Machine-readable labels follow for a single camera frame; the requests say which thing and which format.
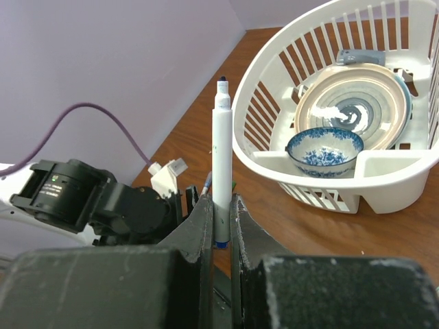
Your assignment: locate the tan rimmed plate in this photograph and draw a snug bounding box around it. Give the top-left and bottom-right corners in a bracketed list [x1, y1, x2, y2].
[294, 63, 413, 150]

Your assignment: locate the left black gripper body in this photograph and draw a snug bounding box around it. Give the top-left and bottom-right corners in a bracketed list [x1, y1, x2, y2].
[167, 184, 199, 226]

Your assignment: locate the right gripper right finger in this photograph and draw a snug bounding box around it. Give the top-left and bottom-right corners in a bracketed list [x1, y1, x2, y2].
[230, 195, 438, 328]

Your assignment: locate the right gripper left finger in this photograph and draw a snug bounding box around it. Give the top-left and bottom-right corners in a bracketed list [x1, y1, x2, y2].
[1, 195, 213, 328]

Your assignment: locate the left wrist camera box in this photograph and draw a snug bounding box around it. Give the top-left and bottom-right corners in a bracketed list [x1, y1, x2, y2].
[147, 158, 188, 198]

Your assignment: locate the white marker pen blue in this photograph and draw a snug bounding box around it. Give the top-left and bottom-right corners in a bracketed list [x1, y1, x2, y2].
[200, 171, 212, 195]

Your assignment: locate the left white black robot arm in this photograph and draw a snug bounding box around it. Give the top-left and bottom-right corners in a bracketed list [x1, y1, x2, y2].
[1, 159, 189, 246]

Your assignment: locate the grey object in basket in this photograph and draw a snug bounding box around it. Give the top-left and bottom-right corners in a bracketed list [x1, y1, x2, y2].
[336, 49, 386, 66]

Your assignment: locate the small white pen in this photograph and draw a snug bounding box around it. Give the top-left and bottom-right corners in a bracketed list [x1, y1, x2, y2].
[212, 76, 233, 249]

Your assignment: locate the blue white patterned bowl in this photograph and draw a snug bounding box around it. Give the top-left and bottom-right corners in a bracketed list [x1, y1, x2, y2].
[285, 127, 364, 178]

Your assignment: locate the white plastic dish basket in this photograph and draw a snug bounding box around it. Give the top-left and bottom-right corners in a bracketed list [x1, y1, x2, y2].
[233, 1, 438, 214]

